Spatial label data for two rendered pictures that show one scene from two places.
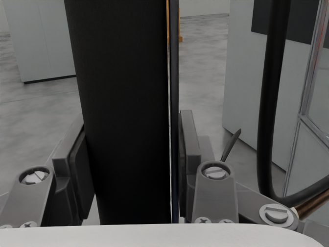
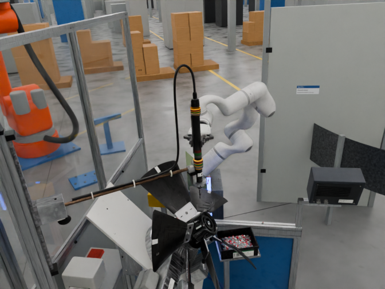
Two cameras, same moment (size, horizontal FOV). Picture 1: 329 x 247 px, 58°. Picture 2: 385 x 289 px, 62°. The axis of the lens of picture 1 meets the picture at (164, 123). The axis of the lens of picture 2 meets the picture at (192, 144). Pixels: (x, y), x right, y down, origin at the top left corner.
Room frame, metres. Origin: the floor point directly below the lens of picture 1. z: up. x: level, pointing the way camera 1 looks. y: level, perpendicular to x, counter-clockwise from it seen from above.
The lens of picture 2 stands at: (1.35, 0.21, 2.18)
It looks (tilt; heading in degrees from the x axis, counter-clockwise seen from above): 26 degrees down; 190
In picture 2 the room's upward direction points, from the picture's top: 3 degrees counter-clockwise
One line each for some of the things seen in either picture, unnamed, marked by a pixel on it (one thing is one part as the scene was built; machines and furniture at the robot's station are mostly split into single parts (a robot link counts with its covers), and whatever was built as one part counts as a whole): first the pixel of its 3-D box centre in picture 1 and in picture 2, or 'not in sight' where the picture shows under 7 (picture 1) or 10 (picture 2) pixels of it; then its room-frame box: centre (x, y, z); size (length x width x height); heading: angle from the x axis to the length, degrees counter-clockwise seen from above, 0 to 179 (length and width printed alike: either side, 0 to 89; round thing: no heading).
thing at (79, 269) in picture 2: not in sight; (83, 276); (0.29, -0.57, 0.91); 0.17 x 0.16 x 0.11; 90
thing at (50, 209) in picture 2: not in sight; (50, 209); (0.46, -0.50, 1.46); 0.10 x 0.07 x 0.08; 125
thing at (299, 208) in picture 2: not in sight; (299, 213); (-0.25, 0.55, 0.96); 0.03 x 0.03 x 0.20; 0
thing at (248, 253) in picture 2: not in sight; (236, 243); (-0.09, 0.18, 0.84); 0.22 x 0.17 x 0.07; 105
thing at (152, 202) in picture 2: not in sight; (162, 197); (-0.26, -0.28, 1.02); 0.16 x 0.10 x 0.11; 90
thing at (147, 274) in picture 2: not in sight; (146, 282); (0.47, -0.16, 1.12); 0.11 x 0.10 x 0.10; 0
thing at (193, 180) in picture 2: not in sight; (196, 174); (0.11, 0.01, 1.42); 0.09 x 0.07 x 0.10; 125
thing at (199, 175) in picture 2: not in sight; (197, 143); (0.11, 0.01, 1.58); 0.04 x 0.04 x 0.46
